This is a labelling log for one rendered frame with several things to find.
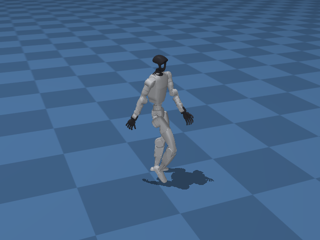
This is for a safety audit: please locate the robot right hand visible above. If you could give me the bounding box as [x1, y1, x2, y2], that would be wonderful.
[126, 116, 138, 130]

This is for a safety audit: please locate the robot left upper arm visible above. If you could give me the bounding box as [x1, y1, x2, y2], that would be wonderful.
[165, 71, 178, 97]

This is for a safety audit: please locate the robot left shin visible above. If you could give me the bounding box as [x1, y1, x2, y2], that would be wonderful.
[154, 143, 165, 166]

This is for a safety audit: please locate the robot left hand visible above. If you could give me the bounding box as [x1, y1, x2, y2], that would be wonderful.
[181, 107, 194, 125]

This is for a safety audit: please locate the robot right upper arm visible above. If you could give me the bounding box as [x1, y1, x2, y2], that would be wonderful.
[140, 77, 156, 104]

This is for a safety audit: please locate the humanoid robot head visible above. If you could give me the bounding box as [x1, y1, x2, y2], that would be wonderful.
[152, 55, 168, 76]

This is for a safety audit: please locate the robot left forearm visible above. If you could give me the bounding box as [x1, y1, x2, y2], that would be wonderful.
[173, 94, 184, 113]

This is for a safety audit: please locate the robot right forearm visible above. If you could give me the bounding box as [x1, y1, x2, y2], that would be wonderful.
[132, 97, 144, 119]

